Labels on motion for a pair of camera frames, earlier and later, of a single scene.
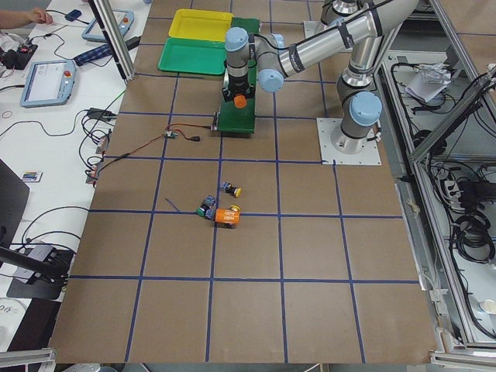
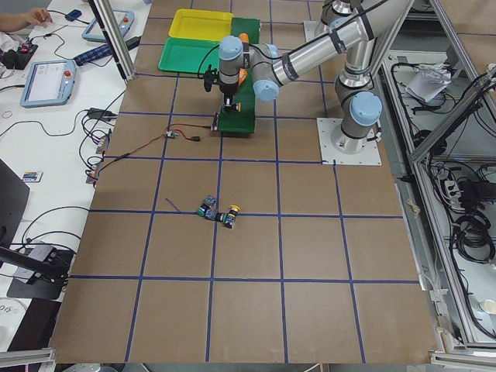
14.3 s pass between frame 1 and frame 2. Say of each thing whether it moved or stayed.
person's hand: stayed
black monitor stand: stayed
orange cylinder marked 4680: moved
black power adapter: stayed
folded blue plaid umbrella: stayed
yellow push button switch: moved
